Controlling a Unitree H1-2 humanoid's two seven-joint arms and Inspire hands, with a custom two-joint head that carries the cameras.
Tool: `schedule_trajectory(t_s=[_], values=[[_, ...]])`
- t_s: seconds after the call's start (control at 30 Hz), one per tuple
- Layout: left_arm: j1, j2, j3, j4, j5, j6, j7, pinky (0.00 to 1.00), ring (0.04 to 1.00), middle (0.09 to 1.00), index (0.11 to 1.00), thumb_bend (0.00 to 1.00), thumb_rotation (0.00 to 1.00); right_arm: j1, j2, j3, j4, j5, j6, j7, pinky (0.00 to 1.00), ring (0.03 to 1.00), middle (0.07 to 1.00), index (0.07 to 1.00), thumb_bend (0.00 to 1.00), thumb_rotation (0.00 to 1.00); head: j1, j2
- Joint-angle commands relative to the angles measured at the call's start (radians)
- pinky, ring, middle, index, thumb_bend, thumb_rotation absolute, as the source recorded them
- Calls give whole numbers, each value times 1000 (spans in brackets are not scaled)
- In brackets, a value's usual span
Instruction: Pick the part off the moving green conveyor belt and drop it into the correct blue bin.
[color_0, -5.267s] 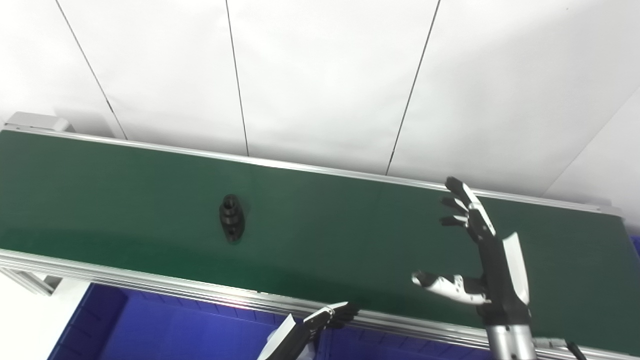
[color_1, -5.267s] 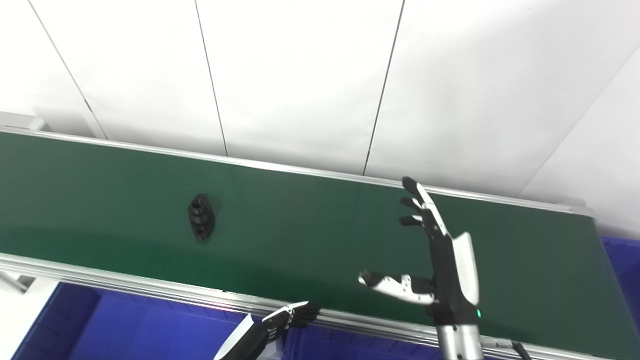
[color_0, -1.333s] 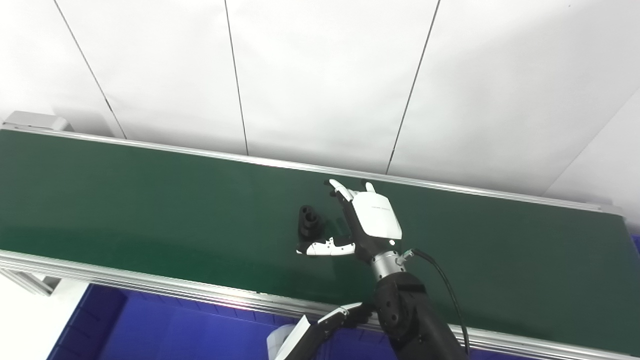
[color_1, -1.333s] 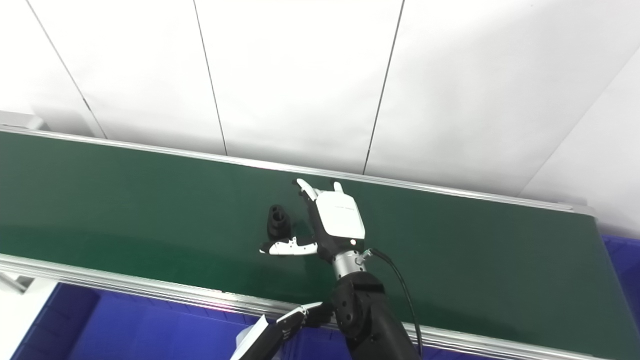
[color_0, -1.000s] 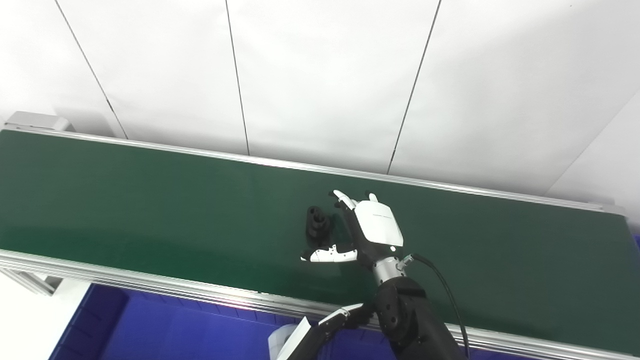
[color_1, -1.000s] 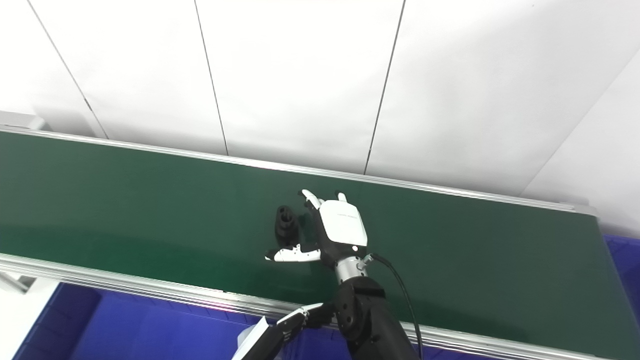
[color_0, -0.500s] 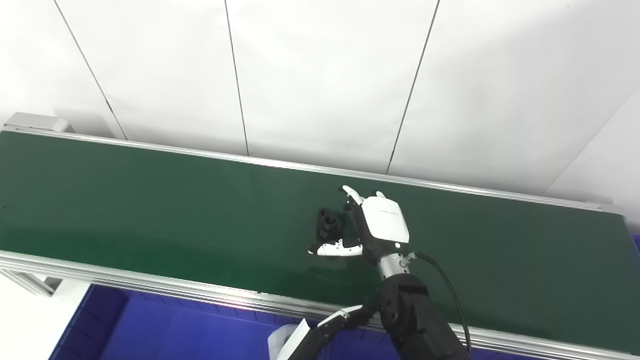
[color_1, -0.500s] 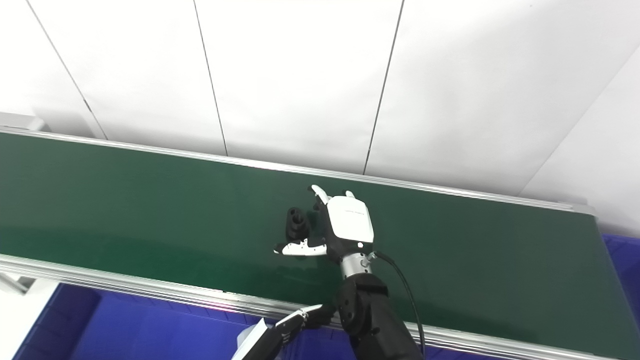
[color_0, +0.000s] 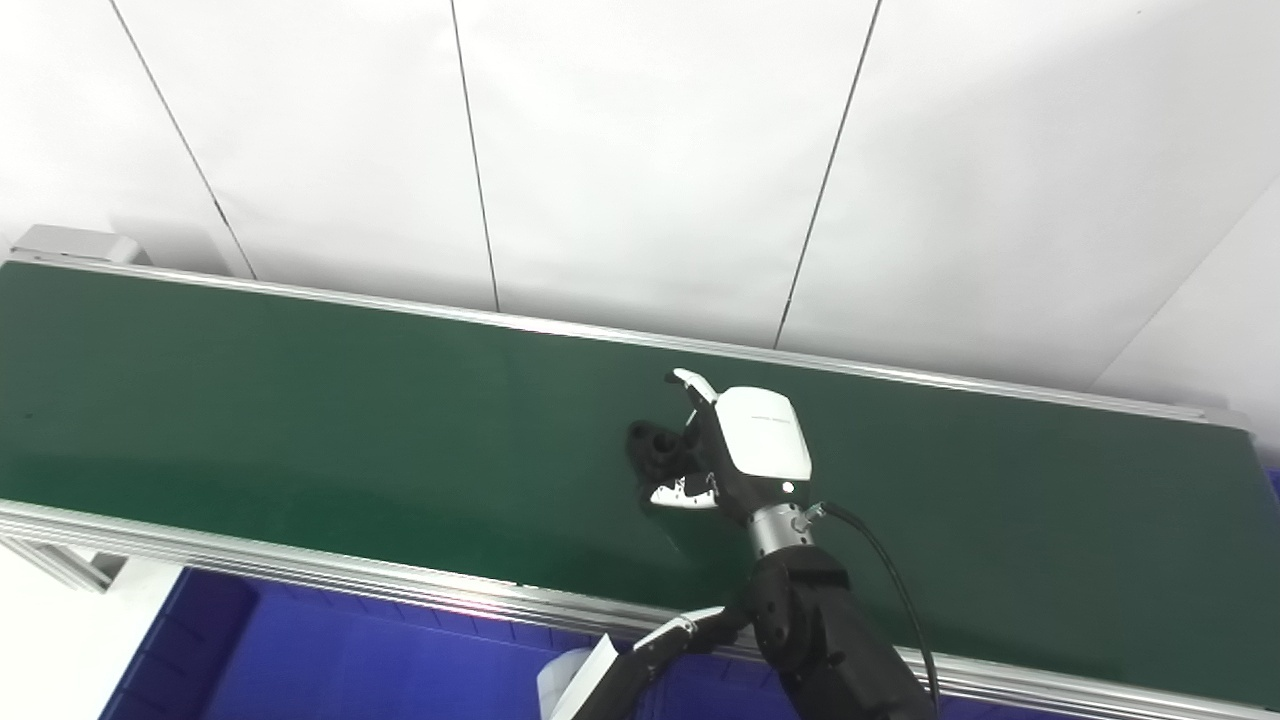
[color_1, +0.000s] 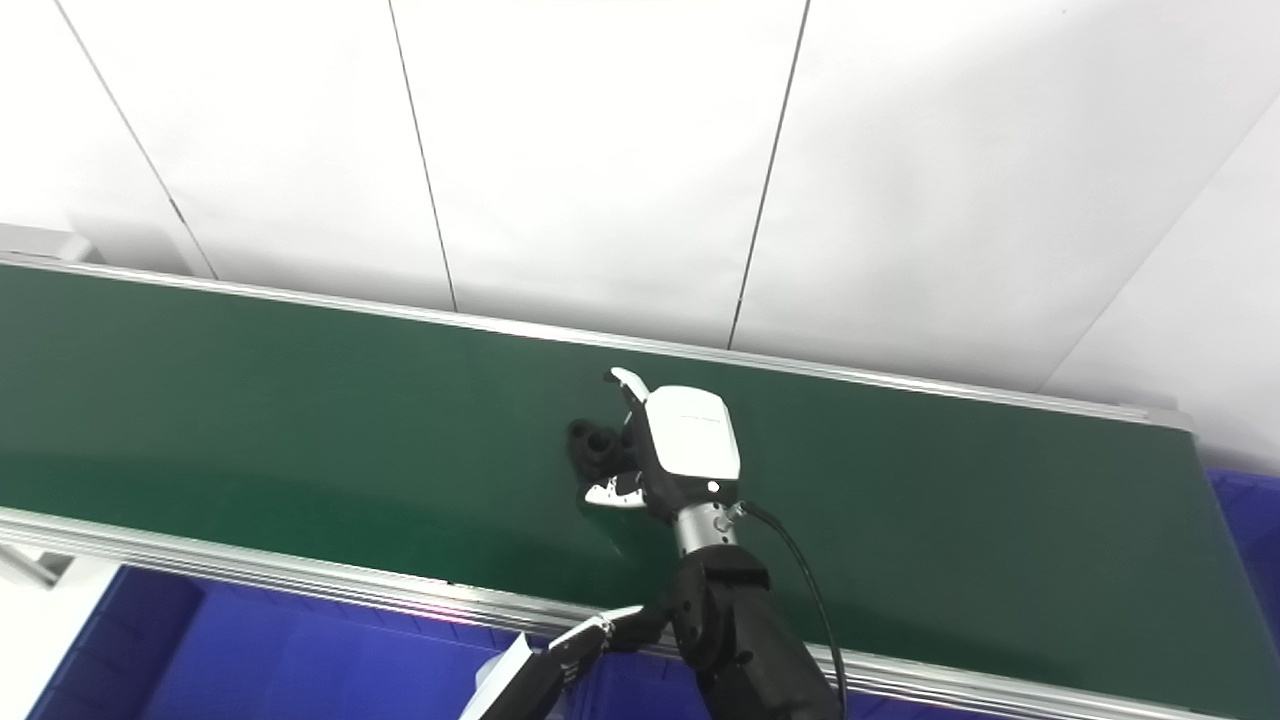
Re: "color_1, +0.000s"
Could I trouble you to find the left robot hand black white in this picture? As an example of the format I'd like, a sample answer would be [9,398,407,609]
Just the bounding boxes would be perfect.
[460,603,671,720]

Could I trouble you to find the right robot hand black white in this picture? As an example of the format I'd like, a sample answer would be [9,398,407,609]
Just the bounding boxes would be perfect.
[583,366,743,528]

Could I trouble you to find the black flanged part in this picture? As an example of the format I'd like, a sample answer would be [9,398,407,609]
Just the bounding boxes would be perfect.
[567,418,641,481]

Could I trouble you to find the blue plastic bin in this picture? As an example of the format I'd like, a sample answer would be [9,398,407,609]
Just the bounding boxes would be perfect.
[575,650,901,720]
[1205,465,1280,651]
[28,565,581,720]

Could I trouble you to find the grey conveyor end cover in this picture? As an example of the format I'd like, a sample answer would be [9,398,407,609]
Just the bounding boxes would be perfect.
[0,223,93,264]

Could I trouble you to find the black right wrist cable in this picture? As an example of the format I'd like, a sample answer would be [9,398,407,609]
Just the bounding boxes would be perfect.
[735,500,851,720]

